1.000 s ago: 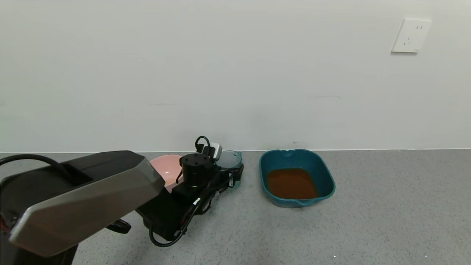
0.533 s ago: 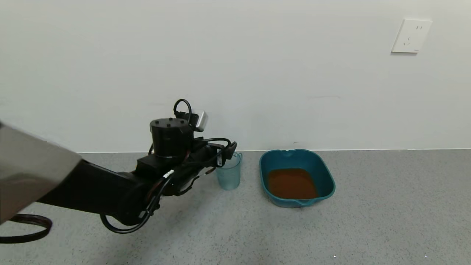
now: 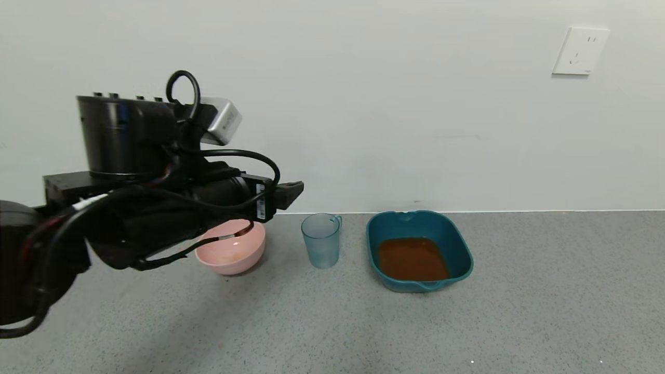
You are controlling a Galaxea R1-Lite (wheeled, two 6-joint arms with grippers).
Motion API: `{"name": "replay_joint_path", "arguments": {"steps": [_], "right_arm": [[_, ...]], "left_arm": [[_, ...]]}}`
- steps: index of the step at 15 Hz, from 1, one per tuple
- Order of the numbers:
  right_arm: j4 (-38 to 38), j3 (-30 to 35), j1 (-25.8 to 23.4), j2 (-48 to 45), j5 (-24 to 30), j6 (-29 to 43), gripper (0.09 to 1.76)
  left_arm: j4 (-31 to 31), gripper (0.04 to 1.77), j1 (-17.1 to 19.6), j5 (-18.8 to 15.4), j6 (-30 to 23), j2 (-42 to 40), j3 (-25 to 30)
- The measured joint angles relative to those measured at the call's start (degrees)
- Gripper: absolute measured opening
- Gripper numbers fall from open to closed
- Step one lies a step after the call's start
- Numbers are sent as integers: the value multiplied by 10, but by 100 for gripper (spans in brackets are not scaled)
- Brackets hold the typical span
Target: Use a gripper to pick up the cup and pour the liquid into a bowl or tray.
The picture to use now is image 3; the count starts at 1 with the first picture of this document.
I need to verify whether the orange brown liquid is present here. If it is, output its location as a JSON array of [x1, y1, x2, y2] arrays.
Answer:
[[378, 237, 450, 282]]

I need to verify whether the white wall outlet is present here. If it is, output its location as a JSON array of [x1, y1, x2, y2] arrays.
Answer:
[[552, 26, 610, 76]]

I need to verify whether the thin black camera cable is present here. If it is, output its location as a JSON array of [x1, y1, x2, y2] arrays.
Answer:
[[135, 70, 282, 272]]

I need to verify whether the teal plastic basin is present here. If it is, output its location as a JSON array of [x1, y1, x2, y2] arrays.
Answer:
[[366, 210, 474, 293]]

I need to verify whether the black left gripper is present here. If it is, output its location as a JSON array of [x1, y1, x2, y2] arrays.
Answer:
[[201, 172, 304, 223]]

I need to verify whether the silver white wrist camera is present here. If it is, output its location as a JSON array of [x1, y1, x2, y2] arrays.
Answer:
[[200, 97, 242, 146]]

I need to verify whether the pink ribbed bowl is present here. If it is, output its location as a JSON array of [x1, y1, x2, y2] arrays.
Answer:
[[195, 218, 266, 276]]

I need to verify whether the translucent blue ribbed cup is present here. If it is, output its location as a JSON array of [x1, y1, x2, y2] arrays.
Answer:
[[301, 213, 342, 270]]

